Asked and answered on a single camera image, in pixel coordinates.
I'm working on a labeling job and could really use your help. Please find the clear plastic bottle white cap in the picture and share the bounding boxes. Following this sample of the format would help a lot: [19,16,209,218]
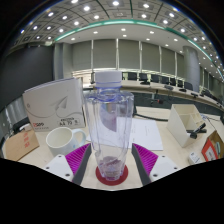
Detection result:
[83,70,135,182]

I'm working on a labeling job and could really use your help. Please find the curved conference desk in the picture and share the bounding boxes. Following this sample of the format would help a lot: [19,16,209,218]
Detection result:
[83,79,224,109]

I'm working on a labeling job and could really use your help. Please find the black cable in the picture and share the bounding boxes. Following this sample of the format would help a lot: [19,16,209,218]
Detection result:
[133,111,170,122]

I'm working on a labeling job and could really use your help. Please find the white copy paper box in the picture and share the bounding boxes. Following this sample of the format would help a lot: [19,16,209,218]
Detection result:
[22,77,86,132]

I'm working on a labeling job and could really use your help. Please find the white ceramic mug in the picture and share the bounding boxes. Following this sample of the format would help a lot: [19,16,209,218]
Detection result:
[45,126,88,158]

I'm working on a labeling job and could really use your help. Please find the black device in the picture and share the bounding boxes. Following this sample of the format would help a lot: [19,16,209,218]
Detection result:
[11,116,31,133]

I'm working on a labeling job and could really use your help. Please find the open cardboard box red side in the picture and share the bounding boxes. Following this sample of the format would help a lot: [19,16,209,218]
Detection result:
[201,129,224,163]

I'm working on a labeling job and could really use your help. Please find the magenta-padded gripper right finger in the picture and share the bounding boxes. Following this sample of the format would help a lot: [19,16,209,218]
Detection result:
[131,142,184,186]

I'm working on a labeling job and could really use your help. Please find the white printed paper sheet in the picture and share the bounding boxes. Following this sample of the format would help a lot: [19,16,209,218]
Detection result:
[85,117,164,152]

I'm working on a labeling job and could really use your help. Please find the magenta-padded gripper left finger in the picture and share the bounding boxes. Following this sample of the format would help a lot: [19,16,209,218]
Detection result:
[41,142,92,186]

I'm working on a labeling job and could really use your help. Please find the small white charger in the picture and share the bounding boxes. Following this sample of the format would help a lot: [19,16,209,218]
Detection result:
[187,151,202,166]

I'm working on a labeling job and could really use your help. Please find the black stapler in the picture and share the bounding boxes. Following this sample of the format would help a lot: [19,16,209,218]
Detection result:
[186,122,208,139]

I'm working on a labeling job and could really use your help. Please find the white desk organiser box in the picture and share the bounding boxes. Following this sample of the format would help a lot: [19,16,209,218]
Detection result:
[166,103,206,148]

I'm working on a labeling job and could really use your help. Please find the group of ceiling lights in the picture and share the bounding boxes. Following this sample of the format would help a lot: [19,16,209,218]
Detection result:
[19,0,224,73]

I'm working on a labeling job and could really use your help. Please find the flat round red coaster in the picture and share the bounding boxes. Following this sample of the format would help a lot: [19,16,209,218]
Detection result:
[95,163,129,186]

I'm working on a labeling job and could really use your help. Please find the row of black office chairs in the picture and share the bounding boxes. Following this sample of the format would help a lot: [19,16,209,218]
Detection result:
[121,71,221,98]

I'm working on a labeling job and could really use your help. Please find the brown cardboard envelope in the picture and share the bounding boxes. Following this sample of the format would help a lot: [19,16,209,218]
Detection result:
[3,128,40,162]

